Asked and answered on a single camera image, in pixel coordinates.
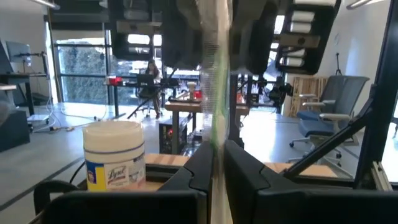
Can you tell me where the black laptop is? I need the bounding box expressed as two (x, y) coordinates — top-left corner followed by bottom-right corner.
(136, 73), (155, 87)

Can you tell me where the white Lysol wipes canister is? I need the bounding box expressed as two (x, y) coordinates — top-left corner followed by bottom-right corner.
(82, 120), (147, 192)

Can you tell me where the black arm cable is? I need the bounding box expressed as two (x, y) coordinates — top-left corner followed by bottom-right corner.
(68, 160), (86, 184)
(33, 179), (80, 215)

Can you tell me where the silver aluminium bracket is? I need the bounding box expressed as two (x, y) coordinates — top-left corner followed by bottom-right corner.
(371, 161), (393, 191)

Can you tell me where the black computer tower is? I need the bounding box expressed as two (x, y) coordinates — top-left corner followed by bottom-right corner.
(159, 116), (188, 156)

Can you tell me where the grey blue office chair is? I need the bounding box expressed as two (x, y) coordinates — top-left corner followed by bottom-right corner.
(289, 75), (371, 164)

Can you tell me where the grey monitor on stand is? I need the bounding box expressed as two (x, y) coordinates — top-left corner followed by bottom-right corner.
(5, 41), (32, 64)

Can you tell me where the person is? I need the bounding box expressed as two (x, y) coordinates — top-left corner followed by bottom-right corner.
(136, 58), (163, 119)

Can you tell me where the wooden pallet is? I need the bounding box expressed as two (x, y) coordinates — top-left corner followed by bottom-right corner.
(290, 76), (328, 118)

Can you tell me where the black office desk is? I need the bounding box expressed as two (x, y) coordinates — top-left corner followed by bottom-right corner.
(104, 81), (175, 119)

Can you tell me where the wooden work table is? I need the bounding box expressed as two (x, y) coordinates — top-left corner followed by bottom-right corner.
(164, 99), (250, 156)

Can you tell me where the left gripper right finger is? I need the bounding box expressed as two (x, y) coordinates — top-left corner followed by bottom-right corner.
(224, 139), (398, 224)

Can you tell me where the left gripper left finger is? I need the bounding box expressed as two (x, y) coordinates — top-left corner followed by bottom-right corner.
(42, 141), (216, 224)

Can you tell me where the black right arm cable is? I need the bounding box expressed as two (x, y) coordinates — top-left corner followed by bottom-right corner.
(68, 160), (86, 184)

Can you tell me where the dark grey box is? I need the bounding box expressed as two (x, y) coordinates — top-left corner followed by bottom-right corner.
(0, 108), (31, 153)

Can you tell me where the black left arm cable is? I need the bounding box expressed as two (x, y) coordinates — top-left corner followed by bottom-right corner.
(33, 179), (80, 215)

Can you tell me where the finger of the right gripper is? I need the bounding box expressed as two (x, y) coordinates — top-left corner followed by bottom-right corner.
(160, 0), (205, 70)
(231, 0), (280, 76)

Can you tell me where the white paper cup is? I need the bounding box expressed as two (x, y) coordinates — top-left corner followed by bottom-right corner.
(186, 81), (198, 100)

